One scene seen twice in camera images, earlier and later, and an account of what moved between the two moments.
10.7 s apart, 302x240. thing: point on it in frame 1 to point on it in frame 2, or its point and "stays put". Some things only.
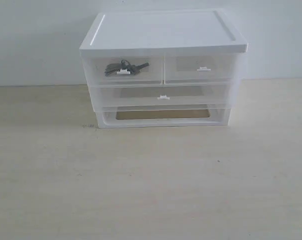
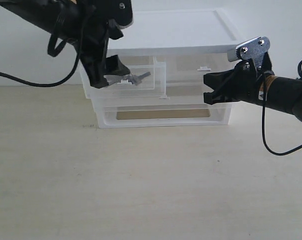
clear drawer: (202, 68) stays put
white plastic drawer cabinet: (163, 68) stays put
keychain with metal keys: (124, 68) to (133, 79)
